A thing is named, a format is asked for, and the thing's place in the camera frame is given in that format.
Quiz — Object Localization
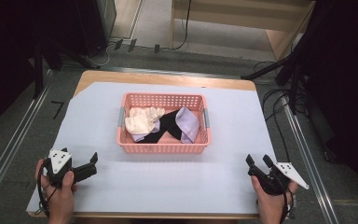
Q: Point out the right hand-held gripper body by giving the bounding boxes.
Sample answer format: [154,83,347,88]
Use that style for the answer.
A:
[247,161,310,196]

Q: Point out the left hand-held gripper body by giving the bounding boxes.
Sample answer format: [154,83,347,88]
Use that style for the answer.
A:
[44,147,81,188]

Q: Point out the person's right hand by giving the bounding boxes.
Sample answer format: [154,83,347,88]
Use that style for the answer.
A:
[250,175,299,213]

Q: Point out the person's left hand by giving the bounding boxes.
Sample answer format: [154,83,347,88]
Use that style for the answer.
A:
[34,158,79,204]

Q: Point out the cream white sock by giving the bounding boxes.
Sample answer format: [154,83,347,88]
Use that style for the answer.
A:
[124,105,167,135]

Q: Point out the pink plastic basket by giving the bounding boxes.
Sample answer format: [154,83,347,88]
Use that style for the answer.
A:
[116,91,213,155]

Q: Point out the white table sheet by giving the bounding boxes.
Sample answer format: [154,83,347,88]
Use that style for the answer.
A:
[26,81,278,216]

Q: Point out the black sock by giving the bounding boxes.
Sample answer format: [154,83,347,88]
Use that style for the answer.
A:
[136,108,184,145]

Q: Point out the black metal stand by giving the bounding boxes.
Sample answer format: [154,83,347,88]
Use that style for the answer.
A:
[27,34,103,100]
[240,12,327,116]

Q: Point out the wooden table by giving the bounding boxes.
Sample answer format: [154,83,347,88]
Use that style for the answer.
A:
[27,69,261,220]

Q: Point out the dark cabinet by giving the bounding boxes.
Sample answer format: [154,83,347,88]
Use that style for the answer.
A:
[74,0,117,58]

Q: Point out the light wooden shelf unit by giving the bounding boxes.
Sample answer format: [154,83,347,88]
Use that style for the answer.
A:
[169,0,317,63]

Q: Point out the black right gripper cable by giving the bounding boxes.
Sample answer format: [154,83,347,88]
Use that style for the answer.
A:
[279,188,296,224]

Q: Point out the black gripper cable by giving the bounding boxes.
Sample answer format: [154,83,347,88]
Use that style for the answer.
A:
[35,158,60,217]
[279,188,296,224]

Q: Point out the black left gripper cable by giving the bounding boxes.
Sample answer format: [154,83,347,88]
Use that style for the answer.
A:
[35,158,60,217]

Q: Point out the metal floor rail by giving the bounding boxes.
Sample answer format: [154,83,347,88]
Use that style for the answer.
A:
[59,63,293,82]
[282,101,340,224]
[0,69,54,217]

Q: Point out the black floor cables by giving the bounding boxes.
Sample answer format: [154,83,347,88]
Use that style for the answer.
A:
[253,60,309,163]

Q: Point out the white floor cable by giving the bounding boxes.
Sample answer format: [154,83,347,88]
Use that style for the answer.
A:
[86,42,117,67]

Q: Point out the black hanging cable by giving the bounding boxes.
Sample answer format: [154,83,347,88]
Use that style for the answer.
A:
[171,0,193,51]

